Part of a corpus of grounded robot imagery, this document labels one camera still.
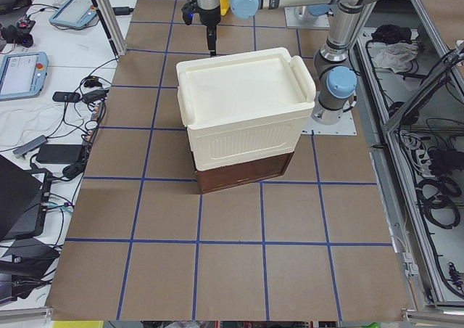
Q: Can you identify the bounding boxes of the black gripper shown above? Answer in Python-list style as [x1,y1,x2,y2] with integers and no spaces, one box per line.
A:
[199,6,220,56]

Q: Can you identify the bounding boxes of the dark brown wooden drawer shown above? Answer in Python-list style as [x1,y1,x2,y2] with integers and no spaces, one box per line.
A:
[194,152,294,194]

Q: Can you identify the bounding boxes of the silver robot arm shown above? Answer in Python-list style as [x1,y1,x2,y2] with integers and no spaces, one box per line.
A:
[182,0,378,126]

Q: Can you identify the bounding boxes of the cream plastic storage box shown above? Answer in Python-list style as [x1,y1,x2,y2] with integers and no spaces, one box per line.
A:
[176,47,316,171]

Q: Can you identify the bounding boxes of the upper teach pendant tablet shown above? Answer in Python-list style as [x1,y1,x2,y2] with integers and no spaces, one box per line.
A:
[49,0,97,30]

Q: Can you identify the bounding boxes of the teach pendant tablet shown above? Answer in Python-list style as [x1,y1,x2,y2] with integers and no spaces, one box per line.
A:
[49,0,97,30]
[1,52,49,101]

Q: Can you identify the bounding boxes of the white crumpled cloth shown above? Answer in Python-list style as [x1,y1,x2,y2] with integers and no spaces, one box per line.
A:
[373,42,418,73]

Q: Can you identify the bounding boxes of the lower teach pendant tablet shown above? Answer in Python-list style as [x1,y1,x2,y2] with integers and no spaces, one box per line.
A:
[1,52,49,101]

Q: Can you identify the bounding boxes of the black power adapter brick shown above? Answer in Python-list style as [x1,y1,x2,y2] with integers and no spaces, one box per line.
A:
[36,144,82,164]

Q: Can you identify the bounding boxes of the grey usb hub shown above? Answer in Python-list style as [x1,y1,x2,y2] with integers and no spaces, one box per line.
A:
[13,135,48,157]

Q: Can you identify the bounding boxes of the black laptop computer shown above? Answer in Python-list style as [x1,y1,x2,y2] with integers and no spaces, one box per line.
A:
[1,157,51,241]

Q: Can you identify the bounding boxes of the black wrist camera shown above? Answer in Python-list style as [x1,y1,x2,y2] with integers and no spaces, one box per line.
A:
[181,1,196,25]

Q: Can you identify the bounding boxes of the aluminium frame post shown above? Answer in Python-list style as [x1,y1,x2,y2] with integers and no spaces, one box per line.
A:
[91,0,127,59]

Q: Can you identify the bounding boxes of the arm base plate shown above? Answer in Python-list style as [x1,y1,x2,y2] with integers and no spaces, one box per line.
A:
[301,107,357,136]

